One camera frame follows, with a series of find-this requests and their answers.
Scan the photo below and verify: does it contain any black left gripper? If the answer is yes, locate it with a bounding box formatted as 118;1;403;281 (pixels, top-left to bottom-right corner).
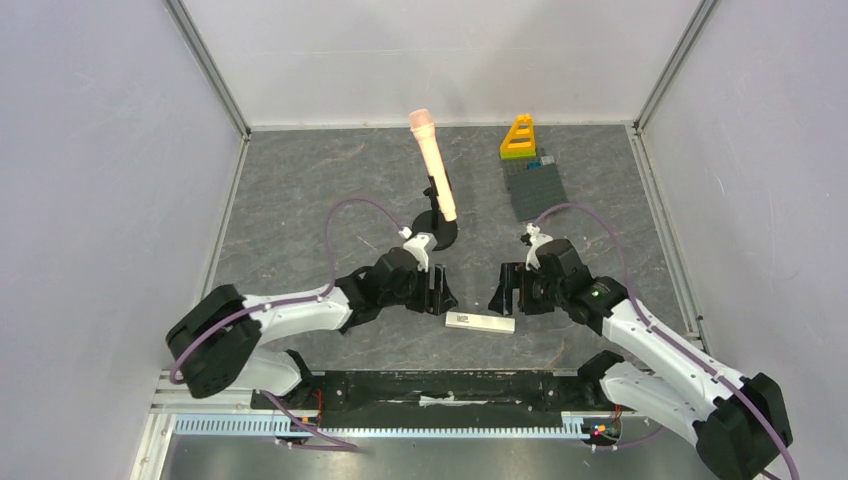
380;262;457;316

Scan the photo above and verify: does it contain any white boxed remote with display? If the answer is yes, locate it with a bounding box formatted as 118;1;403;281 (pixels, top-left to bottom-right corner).
445;311;516;335

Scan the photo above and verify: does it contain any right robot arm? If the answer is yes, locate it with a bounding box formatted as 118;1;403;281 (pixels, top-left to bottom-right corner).
488;233;799;479

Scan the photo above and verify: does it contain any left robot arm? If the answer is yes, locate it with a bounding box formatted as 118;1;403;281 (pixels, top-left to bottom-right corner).
165;247;457;409

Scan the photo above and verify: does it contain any black microphone stand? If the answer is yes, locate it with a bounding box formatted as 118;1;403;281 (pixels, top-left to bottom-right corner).
411;176;458;251

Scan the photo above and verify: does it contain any grey lego baseplate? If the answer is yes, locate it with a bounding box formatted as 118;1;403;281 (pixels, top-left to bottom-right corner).
501;148;567;222

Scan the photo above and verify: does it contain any lime green lego brick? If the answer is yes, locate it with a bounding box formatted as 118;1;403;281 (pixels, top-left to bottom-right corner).
499;149;537;161

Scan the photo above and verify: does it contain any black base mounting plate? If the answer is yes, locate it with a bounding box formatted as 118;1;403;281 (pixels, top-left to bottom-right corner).
281;370;616;428

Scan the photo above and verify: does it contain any pink microphone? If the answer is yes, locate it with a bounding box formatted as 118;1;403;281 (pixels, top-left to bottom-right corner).
409;109;458;222

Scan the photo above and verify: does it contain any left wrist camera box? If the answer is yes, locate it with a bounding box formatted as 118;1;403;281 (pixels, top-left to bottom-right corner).
398;226;437;272

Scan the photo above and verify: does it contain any white cable duct strip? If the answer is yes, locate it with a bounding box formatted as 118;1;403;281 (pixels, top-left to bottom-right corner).
173;414;590;440

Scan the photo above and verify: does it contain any yellow lego frame piece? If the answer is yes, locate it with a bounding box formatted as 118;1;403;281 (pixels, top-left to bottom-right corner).
499;114;537;152

